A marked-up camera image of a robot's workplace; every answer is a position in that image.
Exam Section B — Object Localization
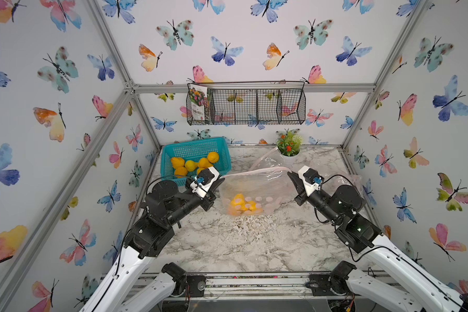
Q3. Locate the yellow pear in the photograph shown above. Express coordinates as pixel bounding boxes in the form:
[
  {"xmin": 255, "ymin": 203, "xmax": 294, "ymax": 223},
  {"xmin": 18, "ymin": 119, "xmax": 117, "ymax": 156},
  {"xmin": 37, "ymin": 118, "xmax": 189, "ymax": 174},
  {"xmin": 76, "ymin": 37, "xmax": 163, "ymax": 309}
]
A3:
[
  {"xmin": 174, "ymin": 166, "xmax": 188, "ymax": 178},
  {"xmin": 198, "ymin": 157, "xmax": 213, "ymax": 168}
]

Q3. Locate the yellow-green pear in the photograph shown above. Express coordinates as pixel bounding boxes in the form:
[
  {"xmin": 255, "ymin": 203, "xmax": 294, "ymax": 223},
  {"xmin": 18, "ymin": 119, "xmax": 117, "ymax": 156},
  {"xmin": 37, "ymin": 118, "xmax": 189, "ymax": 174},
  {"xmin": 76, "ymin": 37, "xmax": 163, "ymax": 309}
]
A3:
[{"xmin": 185, "ymin": 160, "xmax": 198, "ymax": 172}]

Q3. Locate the orange pear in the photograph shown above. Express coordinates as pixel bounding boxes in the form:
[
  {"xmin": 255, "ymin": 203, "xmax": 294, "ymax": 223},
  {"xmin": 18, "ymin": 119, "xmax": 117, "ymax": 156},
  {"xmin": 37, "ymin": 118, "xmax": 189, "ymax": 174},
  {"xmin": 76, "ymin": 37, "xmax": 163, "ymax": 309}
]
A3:
[{"xmin": 170, "ymin": 157, "xmax": 185, "ymax": 169}]

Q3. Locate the clear zip-top bag with pears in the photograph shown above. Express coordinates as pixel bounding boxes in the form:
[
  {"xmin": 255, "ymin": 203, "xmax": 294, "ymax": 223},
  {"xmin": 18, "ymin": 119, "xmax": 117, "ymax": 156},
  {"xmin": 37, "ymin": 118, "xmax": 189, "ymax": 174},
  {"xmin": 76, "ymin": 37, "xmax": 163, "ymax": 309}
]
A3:
[{"xmin": 324, "ymin": 163, "xmax": 363, "ymax": 195}]

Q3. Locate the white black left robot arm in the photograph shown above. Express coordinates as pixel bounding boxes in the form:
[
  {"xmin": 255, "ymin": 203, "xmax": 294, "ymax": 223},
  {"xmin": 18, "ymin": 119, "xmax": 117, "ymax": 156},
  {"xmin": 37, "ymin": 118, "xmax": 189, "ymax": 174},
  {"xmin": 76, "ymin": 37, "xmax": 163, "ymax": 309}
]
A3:
[{"xmin": 81, "ymin": 178, "xmax": 225, "ymax": 311}]

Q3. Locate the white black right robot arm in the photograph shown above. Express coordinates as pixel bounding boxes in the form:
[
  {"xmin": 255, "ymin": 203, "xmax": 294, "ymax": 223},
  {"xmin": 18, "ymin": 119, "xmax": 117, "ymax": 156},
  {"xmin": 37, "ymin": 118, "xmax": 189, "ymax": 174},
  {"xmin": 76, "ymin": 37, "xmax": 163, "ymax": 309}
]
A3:
[{"xmin": 287, "ymin": 166, "xmax": 468, "ymax": 311}]

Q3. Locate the clear bag of lemons front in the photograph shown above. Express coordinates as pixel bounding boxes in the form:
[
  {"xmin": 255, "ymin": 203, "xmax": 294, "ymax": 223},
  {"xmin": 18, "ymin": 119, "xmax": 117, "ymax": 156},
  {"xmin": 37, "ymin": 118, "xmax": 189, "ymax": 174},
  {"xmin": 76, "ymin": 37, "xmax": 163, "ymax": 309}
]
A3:
[{"xmin": 218, "ymin": 166, "xmax": 296, "ymax": 217}]

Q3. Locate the teal plastic basket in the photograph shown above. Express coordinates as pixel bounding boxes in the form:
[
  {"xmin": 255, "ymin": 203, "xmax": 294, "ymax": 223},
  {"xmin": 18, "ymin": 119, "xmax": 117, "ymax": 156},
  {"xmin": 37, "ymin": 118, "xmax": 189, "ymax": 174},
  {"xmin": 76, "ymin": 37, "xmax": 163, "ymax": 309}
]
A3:
[{"xmin": 161, "ymin": 138, "xmax": 231, "ymax": 186}]

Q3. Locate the white pot artificial plant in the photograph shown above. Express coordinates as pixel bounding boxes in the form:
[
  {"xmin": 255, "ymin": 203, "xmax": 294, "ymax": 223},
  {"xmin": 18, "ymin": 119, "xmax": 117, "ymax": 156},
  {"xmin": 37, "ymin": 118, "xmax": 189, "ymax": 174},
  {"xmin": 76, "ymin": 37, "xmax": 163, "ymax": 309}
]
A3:
[{"xmin": 276, "ymin": 129, "xmax": 303, "ymax": 165}]

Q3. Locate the seed packet in basket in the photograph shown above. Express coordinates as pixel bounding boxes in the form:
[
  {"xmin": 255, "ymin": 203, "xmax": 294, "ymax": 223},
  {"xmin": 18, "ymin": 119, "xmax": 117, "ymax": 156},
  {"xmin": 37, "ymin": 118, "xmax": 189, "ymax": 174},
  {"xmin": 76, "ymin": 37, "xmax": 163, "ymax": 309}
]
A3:
[{"xmin": 188, "ymin": 84, "xmax": 209, "ymax": 122}]

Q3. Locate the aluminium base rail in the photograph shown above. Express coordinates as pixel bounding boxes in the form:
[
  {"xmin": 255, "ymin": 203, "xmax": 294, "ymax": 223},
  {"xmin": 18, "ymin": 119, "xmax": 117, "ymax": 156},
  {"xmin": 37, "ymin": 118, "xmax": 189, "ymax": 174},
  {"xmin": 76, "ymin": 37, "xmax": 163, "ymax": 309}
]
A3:
[{"xmin": 97, "ymin": 272, "xmax": 422, "ymax": 301}]

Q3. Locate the black wire wall basket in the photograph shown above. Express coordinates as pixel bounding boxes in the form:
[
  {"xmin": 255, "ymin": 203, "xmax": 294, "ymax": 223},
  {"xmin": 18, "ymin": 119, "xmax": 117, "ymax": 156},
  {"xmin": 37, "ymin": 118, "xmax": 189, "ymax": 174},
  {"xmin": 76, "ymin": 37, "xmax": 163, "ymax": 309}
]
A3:
[{"xmin": 186, "ymin": 81, "xmax": 306, "ymax": 129}]

